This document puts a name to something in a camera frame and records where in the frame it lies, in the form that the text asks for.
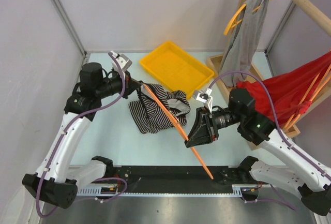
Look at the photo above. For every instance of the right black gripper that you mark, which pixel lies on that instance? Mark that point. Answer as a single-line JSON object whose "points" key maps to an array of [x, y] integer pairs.
{"points": [[204, 130]]}

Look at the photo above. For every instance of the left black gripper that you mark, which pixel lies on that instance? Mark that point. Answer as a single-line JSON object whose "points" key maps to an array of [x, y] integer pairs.
{"points": [[131, 85]]}

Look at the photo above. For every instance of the wooden clothes rack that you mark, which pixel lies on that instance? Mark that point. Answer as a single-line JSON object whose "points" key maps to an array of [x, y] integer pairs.
{"points": [[323, 88]]}

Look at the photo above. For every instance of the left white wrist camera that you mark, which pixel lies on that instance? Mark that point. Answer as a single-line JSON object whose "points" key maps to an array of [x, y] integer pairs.
{"points": [[120, 62]]}

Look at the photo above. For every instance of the yellow plastic tray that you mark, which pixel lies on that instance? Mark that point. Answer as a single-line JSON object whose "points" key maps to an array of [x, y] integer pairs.
{"points": [[176, 69]]}

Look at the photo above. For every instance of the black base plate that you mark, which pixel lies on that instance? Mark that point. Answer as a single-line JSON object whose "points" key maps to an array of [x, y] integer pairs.
{"points": [[180, 176]]}

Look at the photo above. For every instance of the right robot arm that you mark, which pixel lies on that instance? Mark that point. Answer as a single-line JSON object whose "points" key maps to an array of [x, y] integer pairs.
{"points": [[305, 177]]}

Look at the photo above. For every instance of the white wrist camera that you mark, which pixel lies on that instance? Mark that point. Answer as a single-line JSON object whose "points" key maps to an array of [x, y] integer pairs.
{"points": [[120, 62], [204, 97]]}

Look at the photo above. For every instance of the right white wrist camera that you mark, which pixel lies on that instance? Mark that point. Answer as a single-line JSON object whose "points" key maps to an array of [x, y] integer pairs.
{"points": [[204, 97]]}

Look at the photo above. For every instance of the orange hanger with grey top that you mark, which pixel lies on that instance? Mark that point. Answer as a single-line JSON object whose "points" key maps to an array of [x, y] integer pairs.
{"points": [[238, 14]]}

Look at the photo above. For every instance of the red tank top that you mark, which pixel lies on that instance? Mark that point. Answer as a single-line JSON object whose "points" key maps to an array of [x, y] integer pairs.
{"points": [[291, 92]]}

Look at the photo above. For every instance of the white cable duct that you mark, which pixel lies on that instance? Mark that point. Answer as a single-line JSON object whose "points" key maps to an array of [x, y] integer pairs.
{"points": [[103, 191]]}

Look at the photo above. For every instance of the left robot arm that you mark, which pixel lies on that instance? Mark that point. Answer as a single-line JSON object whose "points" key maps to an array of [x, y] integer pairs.
{"points": [[52, 182]]}

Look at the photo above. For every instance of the striped tank top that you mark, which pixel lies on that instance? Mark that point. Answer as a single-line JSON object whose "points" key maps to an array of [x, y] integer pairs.
{"points": [[148, 115]]}

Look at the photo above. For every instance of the grey tank top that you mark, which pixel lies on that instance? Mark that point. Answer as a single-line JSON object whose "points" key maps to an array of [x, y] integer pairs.
{"points": [[243, 42]]}

